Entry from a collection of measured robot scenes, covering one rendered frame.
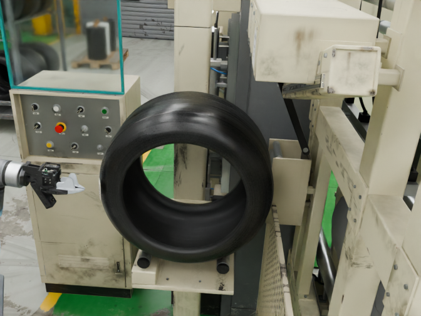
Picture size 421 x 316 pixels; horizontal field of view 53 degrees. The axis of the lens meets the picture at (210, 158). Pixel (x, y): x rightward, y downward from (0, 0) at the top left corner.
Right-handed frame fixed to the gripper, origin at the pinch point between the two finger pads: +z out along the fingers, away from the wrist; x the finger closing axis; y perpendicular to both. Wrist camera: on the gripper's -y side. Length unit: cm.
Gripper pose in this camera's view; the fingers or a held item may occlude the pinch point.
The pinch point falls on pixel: (81, 190)
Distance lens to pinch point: 156.3
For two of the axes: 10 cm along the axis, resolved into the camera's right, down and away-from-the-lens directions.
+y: 1.6, -8.9, -4.3
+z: 9.8, 1.7, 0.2
